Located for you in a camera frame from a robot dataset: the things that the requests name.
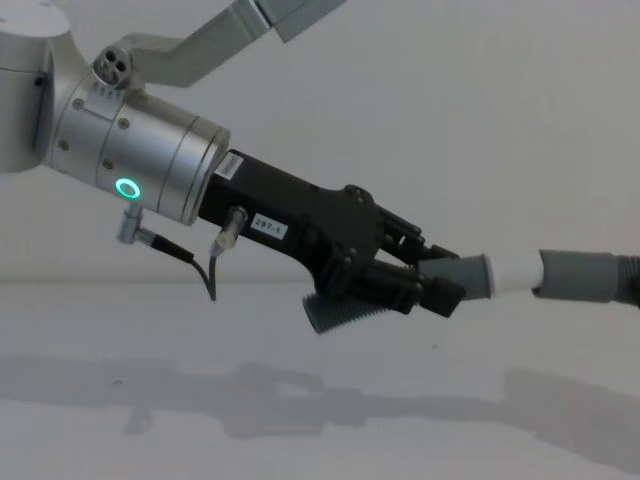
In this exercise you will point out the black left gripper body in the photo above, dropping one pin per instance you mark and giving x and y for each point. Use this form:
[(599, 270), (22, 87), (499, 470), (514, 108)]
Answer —
[(300, 215)]

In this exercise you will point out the white table cloth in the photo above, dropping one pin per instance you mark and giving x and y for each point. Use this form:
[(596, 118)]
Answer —
[(150, 425)]

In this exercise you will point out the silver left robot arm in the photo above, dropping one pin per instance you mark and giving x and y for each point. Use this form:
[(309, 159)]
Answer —
[(125, 140)]

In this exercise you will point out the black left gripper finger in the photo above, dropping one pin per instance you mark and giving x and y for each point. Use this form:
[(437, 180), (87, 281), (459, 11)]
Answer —
[(430, 295), (405, 240)]

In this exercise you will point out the white plastic tube connector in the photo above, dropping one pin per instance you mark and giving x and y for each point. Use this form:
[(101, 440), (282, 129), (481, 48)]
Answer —
[(515, 272)]

